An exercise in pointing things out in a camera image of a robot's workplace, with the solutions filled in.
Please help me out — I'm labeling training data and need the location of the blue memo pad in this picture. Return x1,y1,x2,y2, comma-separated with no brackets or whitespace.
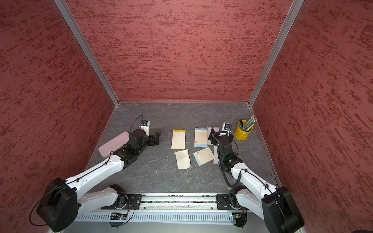
194,128,208,148

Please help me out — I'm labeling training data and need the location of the purple memo pad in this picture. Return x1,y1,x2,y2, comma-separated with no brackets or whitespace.
207,126,220,146

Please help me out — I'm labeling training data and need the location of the torn blue page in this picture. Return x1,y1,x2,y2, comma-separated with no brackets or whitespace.
193,148,214,166

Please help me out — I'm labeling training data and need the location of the yellow memo pad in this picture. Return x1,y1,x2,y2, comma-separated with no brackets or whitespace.
172,130,186,150

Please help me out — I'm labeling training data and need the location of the torn yellow page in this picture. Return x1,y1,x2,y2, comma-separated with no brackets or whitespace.
174,149,191,170

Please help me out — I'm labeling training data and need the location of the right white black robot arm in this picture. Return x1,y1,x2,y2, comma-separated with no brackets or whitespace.
209,131,305,233

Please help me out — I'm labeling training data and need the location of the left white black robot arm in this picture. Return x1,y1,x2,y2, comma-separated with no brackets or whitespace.
33,129,161,232

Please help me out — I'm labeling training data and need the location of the yellow pen cup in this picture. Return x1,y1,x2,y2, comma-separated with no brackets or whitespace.
234,120,254,141

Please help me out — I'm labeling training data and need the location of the pink pencil case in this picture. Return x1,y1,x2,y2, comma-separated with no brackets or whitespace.
98,132,129,158

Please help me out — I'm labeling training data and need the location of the bundle of pencils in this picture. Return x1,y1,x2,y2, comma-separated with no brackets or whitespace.
239,115,257,132

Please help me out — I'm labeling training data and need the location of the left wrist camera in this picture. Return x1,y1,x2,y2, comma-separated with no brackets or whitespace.
140,120,150,136

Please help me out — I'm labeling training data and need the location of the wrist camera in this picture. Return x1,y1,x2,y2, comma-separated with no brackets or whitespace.
221,122,232,134
140,120,150,136

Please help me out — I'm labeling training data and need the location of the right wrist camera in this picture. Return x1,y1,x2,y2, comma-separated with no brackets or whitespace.
221,122,232,134

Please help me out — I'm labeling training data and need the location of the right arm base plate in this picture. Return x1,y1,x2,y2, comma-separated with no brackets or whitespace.
216,194,256,210

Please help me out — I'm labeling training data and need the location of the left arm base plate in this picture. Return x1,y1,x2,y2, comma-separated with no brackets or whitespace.
101,194,143,211

